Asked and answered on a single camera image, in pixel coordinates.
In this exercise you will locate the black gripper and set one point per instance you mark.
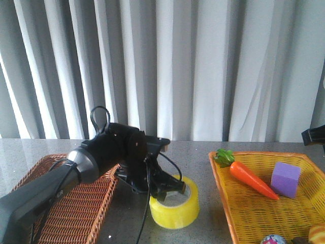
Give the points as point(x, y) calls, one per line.
point(314, 136)
point(141, 171)

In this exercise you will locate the yellow tape roll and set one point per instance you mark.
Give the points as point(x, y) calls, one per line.
point(177, 210)

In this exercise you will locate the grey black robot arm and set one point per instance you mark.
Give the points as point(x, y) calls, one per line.
point(95, 157)

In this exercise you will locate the purple foam cube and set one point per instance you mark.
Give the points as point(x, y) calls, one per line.
point(285, 179)

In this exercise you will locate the orange toy carrot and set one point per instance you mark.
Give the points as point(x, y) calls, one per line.
point(225, 159)

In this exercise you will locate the yellow woven basket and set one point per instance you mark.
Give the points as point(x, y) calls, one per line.
point(251, 216)

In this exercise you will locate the brown woven basket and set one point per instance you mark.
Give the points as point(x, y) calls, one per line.
point(76, 203)

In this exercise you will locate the toy croissant bread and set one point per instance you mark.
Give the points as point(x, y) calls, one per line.
point(316, 234)

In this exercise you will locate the brown toy animal figure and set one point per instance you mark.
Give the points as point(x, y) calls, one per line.
point(299, 240)

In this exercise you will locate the grey white curtain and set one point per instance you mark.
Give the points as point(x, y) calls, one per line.
point(185, 70)

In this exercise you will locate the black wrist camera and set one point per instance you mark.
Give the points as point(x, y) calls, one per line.
point(155, 145)

